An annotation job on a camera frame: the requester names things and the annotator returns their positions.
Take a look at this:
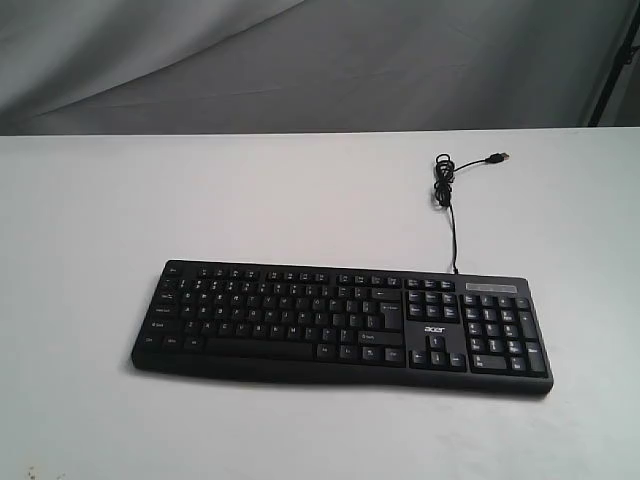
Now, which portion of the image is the grey backdrop cloth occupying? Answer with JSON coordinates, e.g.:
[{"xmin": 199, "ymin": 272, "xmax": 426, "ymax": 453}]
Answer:
[{"xmin": 1, "ymin": 1, "xmax": 634, "ymax": 135}]

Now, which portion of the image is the black acer keyboard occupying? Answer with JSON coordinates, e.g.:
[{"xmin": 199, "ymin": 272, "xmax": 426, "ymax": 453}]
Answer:
[{"xmin": 131, "ymin": 260, "xmax": 554, "ymax": 395}]

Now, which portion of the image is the black USB cable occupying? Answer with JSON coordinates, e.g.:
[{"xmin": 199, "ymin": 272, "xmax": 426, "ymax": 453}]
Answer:
[{"xmin": 428, "ymin": 150, "xmax": 511, "ymax": 276}]

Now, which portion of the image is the black stand pole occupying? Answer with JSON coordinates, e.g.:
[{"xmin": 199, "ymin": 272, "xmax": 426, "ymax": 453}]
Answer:
[{"xmin": 587, "ymin": 1, "xmax": 639, "ymax": 127}]

